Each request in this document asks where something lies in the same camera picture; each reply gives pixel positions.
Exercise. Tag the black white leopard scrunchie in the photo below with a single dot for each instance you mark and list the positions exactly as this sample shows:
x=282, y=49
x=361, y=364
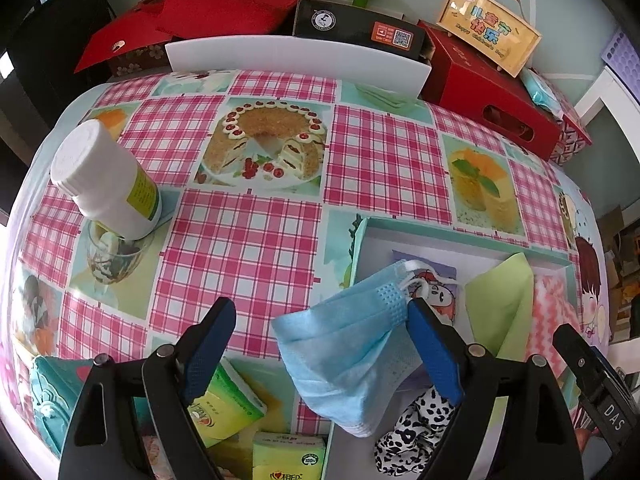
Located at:
x=409, y=447

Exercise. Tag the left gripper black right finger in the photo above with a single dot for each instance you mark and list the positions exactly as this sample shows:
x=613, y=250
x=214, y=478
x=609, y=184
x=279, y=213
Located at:
x=536, y=440

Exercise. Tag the red patterned box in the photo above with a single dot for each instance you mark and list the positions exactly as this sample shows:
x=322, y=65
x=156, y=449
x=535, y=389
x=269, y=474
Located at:
x=574, y=137

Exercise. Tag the black cabinet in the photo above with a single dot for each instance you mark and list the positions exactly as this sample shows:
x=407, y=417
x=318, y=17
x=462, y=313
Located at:
x=41, y=44

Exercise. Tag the yellow handled gift box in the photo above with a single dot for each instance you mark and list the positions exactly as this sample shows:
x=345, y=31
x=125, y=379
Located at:
x=495, y=28

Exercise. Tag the light green cloth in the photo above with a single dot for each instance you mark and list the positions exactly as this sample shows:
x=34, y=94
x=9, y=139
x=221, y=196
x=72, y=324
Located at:
x=499, y=304

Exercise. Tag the person's right hand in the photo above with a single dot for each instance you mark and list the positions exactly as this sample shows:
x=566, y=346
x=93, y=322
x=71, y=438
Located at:
x=582, y=436

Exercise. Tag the green tissue pack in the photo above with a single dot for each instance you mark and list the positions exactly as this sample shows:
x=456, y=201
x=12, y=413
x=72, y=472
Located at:
x=228, y=406
x=287, y=456

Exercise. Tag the teal shallow tray box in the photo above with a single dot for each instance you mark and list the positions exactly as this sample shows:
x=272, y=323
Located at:
x=352, y=458

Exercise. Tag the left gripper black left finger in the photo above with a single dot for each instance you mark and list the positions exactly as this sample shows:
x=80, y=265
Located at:
x=103, y=440

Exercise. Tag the teal plastic toy case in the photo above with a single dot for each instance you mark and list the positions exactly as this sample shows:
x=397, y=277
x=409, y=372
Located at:
x=55, y=385

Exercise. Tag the white pill bottle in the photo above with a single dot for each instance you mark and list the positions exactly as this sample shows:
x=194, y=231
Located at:
x=106, y=182

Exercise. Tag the purple perforated basket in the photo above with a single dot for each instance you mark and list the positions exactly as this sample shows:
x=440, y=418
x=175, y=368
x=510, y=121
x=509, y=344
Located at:
x=622, y=58

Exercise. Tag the red gift box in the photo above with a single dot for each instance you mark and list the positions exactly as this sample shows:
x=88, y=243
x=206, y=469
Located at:
x=465, y=82

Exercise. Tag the red fabric bag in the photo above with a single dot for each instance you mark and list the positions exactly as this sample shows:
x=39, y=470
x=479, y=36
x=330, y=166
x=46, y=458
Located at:
x=159, y=21

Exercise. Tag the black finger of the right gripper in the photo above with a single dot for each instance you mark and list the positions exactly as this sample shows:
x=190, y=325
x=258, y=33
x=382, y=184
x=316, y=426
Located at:
x=603, y=394

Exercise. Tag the checkered food print tablecloth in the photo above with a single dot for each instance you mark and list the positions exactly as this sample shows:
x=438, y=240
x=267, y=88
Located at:
x=264, y=178

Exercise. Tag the light blue face mask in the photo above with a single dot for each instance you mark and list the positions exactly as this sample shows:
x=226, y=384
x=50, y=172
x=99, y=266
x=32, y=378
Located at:
x=348, y=354

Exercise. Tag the white rectangular board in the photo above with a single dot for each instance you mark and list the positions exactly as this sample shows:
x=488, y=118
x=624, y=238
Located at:
x=312, y=57

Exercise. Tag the black cardboard box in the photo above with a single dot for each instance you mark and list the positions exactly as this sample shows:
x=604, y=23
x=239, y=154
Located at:
x=340, y=22

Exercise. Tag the white shelf unit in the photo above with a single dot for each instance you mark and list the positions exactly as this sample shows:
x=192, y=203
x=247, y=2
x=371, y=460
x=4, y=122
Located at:
x=609, y=92

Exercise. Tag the pink zigzag cloth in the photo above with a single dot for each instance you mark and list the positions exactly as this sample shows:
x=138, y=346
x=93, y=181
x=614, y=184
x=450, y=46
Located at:
x=550, y=310

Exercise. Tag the purple cartoon snack packet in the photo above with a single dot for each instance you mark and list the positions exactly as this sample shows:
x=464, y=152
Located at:
x=434, y=282

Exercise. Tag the blue wet wipes pack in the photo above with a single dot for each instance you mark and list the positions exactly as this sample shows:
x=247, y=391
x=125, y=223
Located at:
x=540, y=92

